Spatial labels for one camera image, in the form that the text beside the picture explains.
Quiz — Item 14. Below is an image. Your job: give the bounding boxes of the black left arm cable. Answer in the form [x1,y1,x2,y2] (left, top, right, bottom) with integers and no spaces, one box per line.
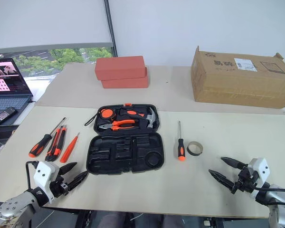
[25,161,39,189]

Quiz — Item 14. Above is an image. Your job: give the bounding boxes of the white roller blind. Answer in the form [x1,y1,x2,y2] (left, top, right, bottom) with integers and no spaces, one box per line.
[0,0,114,55]

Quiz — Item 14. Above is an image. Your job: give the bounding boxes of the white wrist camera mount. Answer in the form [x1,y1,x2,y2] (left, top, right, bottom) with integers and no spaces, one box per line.
[34,161,60,204]
[248,158,269,198]

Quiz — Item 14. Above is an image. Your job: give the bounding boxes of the brown paper sheet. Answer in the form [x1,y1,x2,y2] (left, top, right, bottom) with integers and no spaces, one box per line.
[34,64,285,116]

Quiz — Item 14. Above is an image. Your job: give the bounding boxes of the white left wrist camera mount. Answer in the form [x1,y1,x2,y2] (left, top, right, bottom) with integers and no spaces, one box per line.
[34,161,60,204]

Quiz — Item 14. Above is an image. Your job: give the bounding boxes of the large cardboard box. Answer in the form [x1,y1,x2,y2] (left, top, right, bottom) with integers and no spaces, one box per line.
[190,46,285,109]

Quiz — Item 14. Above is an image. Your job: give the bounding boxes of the black tape roll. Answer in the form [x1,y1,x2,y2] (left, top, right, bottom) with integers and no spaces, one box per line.
[187,141,204,157]

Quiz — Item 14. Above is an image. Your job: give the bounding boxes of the large black orange screwdriver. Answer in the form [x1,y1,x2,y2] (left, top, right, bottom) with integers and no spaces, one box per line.
[28,117,67,158]

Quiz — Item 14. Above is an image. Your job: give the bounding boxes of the orange tester screwdriver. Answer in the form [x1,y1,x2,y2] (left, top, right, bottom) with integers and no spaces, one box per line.
[59,132,81,163]

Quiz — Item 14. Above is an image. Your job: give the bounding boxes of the black remote control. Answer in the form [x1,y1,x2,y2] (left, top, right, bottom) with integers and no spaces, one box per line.
[0,106,17,128]

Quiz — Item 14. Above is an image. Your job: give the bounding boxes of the black window frame post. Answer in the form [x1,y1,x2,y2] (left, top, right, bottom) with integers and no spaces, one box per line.
[104,0,118,57]

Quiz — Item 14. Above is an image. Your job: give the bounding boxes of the orange black tape measure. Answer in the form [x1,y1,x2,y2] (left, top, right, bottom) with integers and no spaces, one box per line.
[84,108,119,127]

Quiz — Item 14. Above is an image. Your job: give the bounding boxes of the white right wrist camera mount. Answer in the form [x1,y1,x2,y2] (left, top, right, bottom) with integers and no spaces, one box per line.
[248,158,269,198]

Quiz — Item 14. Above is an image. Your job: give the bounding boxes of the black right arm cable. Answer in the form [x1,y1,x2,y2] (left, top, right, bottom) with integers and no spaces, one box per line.
[251,186,285,207]

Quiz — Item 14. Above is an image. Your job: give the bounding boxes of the claw hammer black handle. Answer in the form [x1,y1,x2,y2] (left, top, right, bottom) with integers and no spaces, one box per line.
[120,106,159,130]

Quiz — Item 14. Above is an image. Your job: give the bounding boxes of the small black orange screwdriver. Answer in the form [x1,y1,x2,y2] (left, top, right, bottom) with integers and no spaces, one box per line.
[176,120,186,162]

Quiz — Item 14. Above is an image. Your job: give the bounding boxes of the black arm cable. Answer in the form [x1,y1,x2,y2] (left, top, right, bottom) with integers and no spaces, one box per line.
[25,161,39,189]
[251,186,285,207]

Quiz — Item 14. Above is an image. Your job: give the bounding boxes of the red rectangular block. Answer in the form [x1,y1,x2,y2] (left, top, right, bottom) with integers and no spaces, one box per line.
[100,67,149,89]
[94,56,147,81]

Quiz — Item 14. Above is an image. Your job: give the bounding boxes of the black tool case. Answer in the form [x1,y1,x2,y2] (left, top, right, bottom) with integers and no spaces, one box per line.
[86,103,166,176]

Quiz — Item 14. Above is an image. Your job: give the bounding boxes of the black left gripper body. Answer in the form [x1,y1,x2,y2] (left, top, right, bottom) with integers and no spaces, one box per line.
[51,176,71,199]

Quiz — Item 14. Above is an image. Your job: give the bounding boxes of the black orange utility knife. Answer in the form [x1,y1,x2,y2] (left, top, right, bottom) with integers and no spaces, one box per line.
[45,124,68,162]

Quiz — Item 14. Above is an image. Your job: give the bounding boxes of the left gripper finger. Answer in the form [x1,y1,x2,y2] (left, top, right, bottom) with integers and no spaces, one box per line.
[58,162,78,179]
[67,170,90,191]

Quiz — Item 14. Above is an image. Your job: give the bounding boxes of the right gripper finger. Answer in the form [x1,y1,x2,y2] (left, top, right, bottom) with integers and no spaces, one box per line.
[208,169,236,190]
[220,156,249,170]

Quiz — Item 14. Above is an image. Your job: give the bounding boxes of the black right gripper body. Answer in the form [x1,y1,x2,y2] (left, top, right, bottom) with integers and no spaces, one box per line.
[230,166,261,195]

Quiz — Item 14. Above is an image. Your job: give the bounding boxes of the orange handled pliers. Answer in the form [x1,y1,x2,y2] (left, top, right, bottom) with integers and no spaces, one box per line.
[99,119,136,132]

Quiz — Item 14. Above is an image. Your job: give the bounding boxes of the open laptop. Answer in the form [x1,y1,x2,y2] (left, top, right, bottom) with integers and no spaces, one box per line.
[0,57,34,111]

